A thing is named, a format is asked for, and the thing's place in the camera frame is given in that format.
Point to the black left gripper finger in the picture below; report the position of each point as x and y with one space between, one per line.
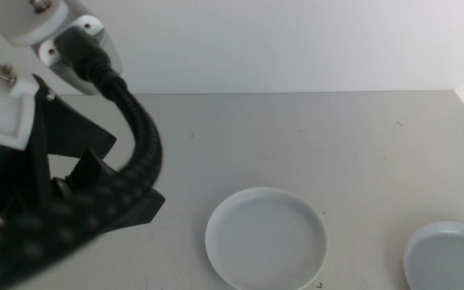
75 129
147 205

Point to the white shallow bowl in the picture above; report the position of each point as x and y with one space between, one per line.
266 241

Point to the pale grey shallow bowl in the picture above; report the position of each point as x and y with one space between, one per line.
453 262

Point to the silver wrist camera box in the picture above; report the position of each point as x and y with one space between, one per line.
111 52

